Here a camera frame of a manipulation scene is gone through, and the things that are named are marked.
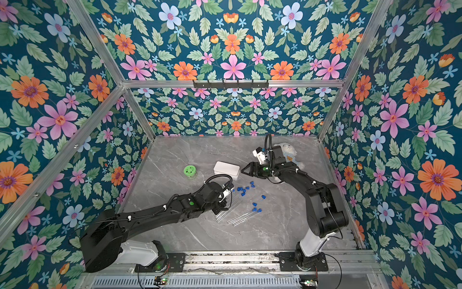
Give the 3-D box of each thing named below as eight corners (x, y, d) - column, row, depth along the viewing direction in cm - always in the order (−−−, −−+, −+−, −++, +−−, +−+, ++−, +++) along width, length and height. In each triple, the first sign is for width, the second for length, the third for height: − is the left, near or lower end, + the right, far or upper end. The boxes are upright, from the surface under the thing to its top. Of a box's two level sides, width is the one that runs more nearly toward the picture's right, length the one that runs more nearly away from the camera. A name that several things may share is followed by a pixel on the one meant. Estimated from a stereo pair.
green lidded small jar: (185, 179, 102) (182, 174, 98) (187, 169, 106) (185, 164, 102) (196, 179, 102) (194, 174, 98) (198, 169, 106) (196, 164, 102)
